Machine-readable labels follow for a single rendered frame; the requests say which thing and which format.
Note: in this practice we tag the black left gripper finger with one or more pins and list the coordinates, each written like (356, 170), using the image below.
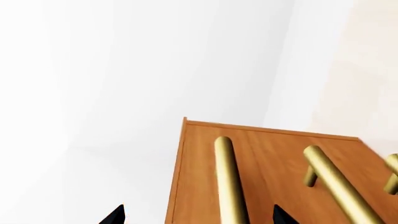
(115, 217)

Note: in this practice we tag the wooden cabinet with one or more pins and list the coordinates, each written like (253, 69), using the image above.
(273, 163)

